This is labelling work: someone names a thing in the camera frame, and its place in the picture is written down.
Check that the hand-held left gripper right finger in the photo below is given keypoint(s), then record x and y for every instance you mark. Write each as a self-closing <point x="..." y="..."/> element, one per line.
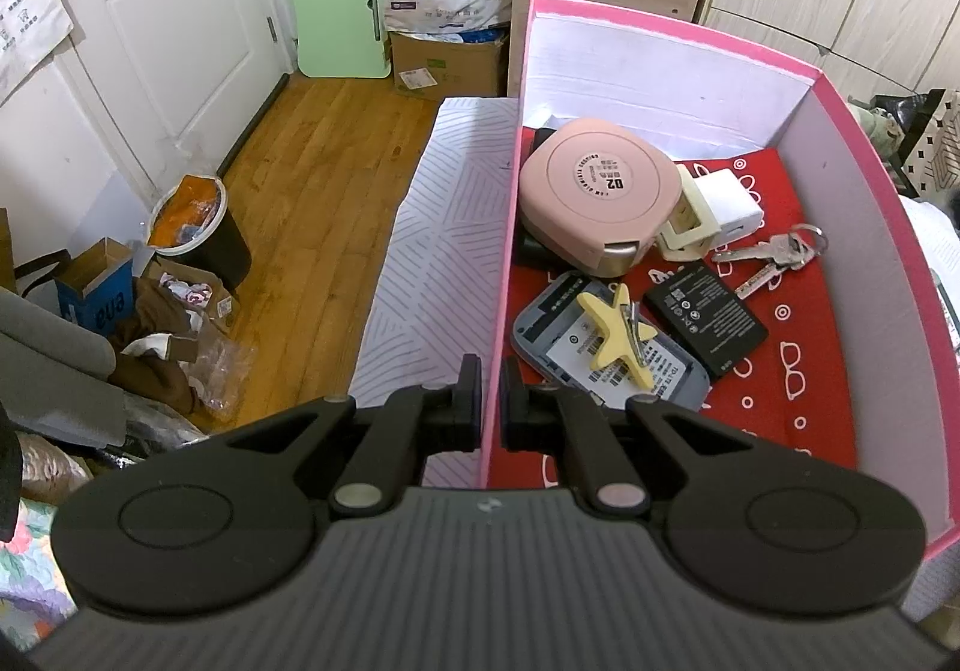
<point x="509" y="405"/>

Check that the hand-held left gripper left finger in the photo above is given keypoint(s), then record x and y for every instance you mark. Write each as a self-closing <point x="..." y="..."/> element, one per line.
<point x="472" y="405"/>

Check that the grey open-back device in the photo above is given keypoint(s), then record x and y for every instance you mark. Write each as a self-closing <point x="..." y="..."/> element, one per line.
<point x="547" y="333"/>

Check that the yellow star hair clip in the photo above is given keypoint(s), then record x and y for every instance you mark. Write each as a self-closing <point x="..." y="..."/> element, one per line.
<point x="611" y="333"/>

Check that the black plastic tray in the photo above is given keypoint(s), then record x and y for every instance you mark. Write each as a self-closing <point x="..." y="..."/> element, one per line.
<point x="534" y="252"/>

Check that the black battery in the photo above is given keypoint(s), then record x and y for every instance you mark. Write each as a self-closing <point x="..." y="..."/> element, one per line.
<point x="705" y="318"/>

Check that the pink round case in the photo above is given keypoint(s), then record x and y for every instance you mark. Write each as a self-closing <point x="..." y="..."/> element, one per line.
<point x="600" y="191"/>

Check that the cream hair claw clip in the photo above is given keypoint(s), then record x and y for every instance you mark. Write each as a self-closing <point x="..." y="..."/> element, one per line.
<point x="686" y="232"/>

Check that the white charger adapter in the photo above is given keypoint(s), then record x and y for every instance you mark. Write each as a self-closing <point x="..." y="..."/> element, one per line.
<point x="731" y="206"/>

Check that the bunch of keys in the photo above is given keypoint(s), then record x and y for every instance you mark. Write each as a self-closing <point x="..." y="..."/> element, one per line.
<point x="776" y="251"/>

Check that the pink cardboard box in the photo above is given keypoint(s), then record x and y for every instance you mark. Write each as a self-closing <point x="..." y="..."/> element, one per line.
<point x="877" y="311"/>

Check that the white striped bedsheet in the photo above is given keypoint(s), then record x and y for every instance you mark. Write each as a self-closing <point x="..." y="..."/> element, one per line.
<point x="442" y="228"/>

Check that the clear plastic bag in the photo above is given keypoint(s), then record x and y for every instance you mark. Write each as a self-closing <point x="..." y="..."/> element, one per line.
<point x="225" y="371"/>

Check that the red printed cloth liner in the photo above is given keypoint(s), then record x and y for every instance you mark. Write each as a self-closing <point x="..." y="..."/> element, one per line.
<point x="795" y="416"/>

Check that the black trash bin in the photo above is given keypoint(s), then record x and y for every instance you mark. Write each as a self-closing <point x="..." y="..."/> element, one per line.
<point x="225" y="247"/>

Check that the open cardboard box with trash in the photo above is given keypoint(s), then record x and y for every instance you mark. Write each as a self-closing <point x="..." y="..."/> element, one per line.
<point x="195" y="292"/>

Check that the brown cloth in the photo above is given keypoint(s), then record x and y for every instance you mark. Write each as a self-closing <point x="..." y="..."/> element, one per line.
<point x="161" y="371"/>

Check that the brown cardboard box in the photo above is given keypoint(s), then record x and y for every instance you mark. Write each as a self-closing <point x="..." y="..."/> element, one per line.
<point x="450" y="67"/>

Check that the blue cardboard box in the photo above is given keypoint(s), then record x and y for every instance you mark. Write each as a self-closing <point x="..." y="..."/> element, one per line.
<point x="101" y="303"/>

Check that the grey cushion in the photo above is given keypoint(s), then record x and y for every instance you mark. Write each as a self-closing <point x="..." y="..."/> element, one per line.
<point x="52" y="371"/>

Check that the green folding table board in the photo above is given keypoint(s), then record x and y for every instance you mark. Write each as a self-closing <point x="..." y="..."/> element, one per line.
<point x="330" y="3"/>

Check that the green plush toy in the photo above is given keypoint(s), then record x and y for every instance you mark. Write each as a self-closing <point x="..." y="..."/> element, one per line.
<point x="874" y="123"/>

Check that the white door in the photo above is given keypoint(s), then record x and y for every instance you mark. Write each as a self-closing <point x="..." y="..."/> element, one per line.
<point x="165" y="41"/>

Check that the black and white patterned bag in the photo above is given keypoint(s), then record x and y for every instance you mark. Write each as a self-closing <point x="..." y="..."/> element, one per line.
<point x="937" y="142"/>

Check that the white printed bag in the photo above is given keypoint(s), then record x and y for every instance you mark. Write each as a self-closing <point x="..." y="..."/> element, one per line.
<point x="26" y="11"/>

